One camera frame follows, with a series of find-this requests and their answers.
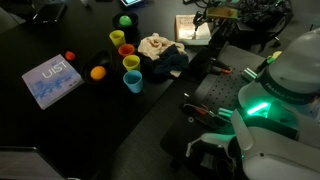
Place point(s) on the black office chair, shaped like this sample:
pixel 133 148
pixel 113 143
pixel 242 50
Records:
pixel 257 23

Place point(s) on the beige cloth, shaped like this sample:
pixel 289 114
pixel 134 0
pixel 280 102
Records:
pixel 152 46

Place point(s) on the yellow cup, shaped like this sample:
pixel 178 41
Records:
pixel 131 62
pixel 118 38

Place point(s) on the red handled clamp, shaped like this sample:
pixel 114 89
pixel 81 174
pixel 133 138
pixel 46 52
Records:
pixel 217 67
pixel 194 107

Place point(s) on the yellow cup near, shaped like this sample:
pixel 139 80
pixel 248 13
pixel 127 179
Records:
pixel 131 62

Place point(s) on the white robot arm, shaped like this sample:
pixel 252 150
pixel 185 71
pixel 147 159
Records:
pixel 277 126

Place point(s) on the dark navy cloth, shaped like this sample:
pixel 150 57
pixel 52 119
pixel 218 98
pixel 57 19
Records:
pixel 168 61

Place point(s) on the red handled clamp upper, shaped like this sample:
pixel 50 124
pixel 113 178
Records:
pixel 217 67

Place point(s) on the blue cup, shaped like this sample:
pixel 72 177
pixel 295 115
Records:
pixel 133 80

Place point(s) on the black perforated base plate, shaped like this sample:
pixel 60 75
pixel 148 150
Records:
pixel 215 92

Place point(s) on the black bowl with orange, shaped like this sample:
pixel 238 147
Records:
pixel 102 58

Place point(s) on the orange cup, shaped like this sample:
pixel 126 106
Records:
pixel 126 50

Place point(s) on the small orange red ball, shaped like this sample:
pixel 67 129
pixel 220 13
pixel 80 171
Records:
pixel 70 56

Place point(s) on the black device top left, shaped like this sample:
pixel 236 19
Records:
pixel 49 13

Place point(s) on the UIST blue white book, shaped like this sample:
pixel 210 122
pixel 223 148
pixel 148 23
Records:
pixel 52 80

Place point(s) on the red handled clamp lower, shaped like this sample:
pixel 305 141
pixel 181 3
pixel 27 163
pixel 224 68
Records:
pixel 194 107

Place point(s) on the tablet with lit screen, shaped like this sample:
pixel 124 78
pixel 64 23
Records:
pixel 133 3

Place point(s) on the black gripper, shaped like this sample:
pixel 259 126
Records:
pixel 220 12

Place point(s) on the yellow cup far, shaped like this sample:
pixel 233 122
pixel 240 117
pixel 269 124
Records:
pixel 118 38

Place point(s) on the black bowl with green ball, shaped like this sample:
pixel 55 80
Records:
pixel 131 29

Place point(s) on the orange book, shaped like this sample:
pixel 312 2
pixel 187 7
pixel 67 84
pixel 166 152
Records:
pixel 184 29

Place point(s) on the green ball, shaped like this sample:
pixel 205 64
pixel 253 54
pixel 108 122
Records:
pixel 125 21

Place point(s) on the orange fruit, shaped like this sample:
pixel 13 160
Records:
pixel 98 73

